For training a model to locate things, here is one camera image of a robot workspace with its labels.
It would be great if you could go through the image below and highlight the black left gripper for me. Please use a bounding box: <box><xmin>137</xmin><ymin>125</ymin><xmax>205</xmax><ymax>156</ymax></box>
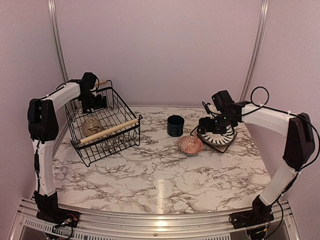
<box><xmin>78</xmin><ymin>91</ymin><xmax>107</xmax><ymax>114</ymax></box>

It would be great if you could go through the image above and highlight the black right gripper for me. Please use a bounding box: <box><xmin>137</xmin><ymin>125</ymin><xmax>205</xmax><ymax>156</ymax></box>
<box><xmin>197</xmin><ymin>112</ymin><xmax>236</xmax><ymax>134</ymax></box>

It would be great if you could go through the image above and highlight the white round plate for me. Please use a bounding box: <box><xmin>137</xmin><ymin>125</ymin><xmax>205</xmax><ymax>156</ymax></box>
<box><xmin>198</xmin><ymin>126</ymin><xmax>238</xmax><ymax>147</ymax></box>

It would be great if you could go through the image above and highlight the beige ceramic bowl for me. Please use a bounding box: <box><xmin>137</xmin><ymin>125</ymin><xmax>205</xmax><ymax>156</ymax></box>
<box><xmin>82</xmin><ymin>117</ymin><xmax>104</xmax><ymax>137</ymax></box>

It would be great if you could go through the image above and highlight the blue white patterned bowl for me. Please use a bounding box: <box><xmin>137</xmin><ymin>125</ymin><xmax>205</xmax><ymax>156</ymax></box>
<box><xmin>178</xmin><ymin>135</ymin><xmax>204</xmax><ymax>156</ymax></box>

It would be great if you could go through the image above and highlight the square floral plate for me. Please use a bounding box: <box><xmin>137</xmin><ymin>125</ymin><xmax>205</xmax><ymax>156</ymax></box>
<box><xmin>190</xmin><ymin>126</ymin><xmax>231</xmax><ymax>153</ymax></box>

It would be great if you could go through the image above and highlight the dark blue mug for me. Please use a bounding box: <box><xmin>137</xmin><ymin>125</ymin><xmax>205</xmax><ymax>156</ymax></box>
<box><xmin>167</xmin><ymin>115</ymin><xmax>185</xmax><ymax>137</ymax></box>

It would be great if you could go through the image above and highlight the black wire dish rack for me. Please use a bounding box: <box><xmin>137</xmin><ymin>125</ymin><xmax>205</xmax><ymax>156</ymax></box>
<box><xmin>65</xmin><ymin>79</ymin><xmax>143</xmax><ymax>167</ymax></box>

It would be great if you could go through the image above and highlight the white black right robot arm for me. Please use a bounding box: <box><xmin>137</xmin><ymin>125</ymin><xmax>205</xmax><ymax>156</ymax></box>
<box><xmin>197</xmin><ymin>90</ymin><xmax>320</xmax><ymax>224</ymax></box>

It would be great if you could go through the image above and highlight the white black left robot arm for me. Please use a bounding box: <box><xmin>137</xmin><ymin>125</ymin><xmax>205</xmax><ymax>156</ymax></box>
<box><xmin>27</xmin><ymin>72</ymin><xmax>103</xmax><ymax>227</ymax></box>

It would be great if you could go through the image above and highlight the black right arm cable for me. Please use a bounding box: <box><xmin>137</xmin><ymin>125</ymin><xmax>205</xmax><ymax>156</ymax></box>
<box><xmin>239</xmin><ymin>86</ymin><xmax>320</xmax><ymax>173</ymax></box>

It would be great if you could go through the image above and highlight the aluminium left corner post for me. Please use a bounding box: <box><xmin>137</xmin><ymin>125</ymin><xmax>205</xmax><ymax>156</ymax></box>
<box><xmin>48</xmin><ymin>0</ymin><xmax>69</xmax><ymax>83</ymax></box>

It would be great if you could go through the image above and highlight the aluminium corner post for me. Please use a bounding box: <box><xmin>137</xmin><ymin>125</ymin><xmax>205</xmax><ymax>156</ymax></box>
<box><xmin>48</xmin><ymin>0</ymin><xmax>69</xmax><ymax>83</ymax></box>
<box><xmin>240</xmin><ymin>0</ymin><xmax>270</xmax><ymax>101</ymax></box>

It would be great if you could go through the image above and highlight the aluminium right corner post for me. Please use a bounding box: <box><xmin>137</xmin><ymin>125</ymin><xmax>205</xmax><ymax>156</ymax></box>
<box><xmin>240</xmin><ymin>0</ymin><xmax>270</xmax><ymax>101</ymax></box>

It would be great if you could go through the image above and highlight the aluminium front frame rail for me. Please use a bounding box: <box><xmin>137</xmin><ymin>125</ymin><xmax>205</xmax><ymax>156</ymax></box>
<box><xmin>9</xmin><ymin>197</ymin><xmax>301</xmax><ymax>240</ymax></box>

